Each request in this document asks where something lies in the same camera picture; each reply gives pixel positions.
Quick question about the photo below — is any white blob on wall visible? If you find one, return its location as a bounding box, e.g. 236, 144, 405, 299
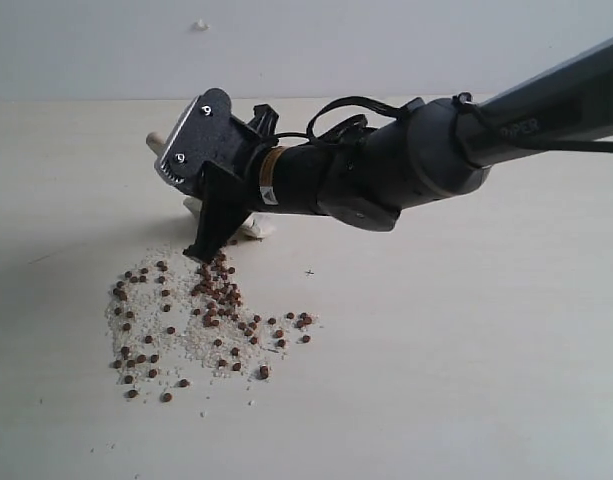
192, 19, 210, 32

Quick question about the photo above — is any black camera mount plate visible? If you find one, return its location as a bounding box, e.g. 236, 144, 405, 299
154, 88, 279, 196

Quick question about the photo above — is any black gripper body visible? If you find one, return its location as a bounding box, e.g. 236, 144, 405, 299
238, 144, 333, 216

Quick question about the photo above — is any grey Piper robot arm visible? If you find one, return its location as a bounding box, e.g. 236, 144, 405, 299
170, 38, 613, 262

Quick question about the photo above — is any pile of brown pellets and grains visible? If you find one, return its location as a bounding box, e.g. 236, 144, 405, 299
34, 244, 325, 449

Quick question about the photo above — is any black cable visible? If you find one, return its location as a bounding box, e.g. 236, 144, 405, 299
273, 91, 613, 156

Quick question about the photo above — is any wooden paint brush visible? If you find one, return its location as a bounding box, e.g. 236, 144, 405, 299
146, 132, 275, 240

